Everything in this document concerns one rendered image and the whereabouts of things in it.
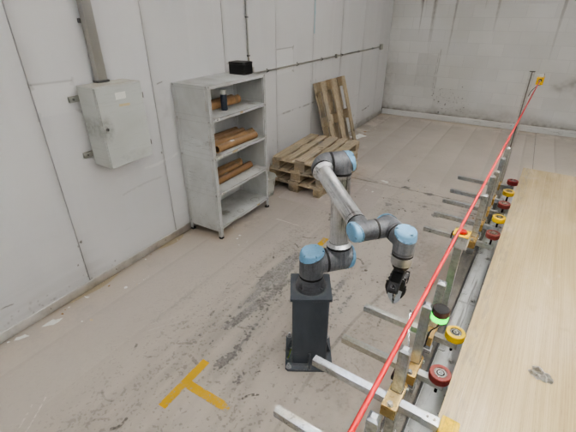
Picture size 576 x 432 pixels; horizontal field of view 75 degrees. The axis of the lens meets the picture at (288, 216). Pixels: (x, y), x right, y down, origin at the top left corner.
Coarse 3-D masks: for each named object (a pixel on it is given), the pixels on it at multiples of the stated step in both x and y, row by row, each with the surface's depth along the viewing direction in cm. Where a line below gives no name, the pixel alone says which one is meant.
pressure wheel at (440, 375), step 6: (432, 366) 146; (438, 366) 146; (444, 366) 146; (432, 372) 144; (438, 372) 144; (444, 372) 144; (450, 372) 144; (432, 378) 143; (438, 378) 141; (444, 378) 141; (450, 378) 141; (438, 384) 142; (444, 384) 141
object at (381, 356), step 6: (342, 336) 166; (348, 336) 166; (342, 342) 166; (348, 342) 164; (354, 342) 163; (360, 342) 163; (354, 348) 163; (360, 348) 161; (366, 348) 160; (372, 348) 160; (366, 354) 160; (372, 354) 158; (378, 354) 157; (384, 354) 157; (378, 360) 158; (384, 360) 156; (396, 360) 154; (420, 372) 149; (426, 372) 149; (420, 378) 149; (426, 378) 147; (432, 384) 146
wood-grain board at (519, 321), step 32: (544, 192) 289; (512, 224) 245; (544, 224) 245; (512, 256) 213; (544, 256) 213; (512, 288) 188; (544, 288) 188; (480, 320) 169; (512, 320) 169; (544, 320) 169; (480, 352) 153; (512, 352) 153; (544, 352) 153; (480, 384) 140; (512, 384) 140; (544, 384) 140; (448, 416) 129; (480, 416) 129; (512, 416) 129; (544, 416) 129
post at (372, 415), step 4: (372, 412) 105; (368, 416) 105; (372, 416) 105; (376, 416) 105; (380, 416) 105; (368, 420) 104; (372, 420) 104; (376, 420) 104; (380, 420) 104; (368, 424) 105; (372, 424) 104; (376, 424) 103; (380, 424) 106; (364, 428) 107; (368, 428) 106; (372, 428) 105; (376, 428) 104
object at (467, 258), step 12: (492, 216) 310; (480, 240) 265; (468, 252) 251; (468, 264) 240; (456, 276) 229; (456, 288) 219; (456, 300) 211; (444, 324) 194; (432, 348) 180; (432, 360) 179; (420, 384) 163; (408, 396) 158; (384, 420) 148
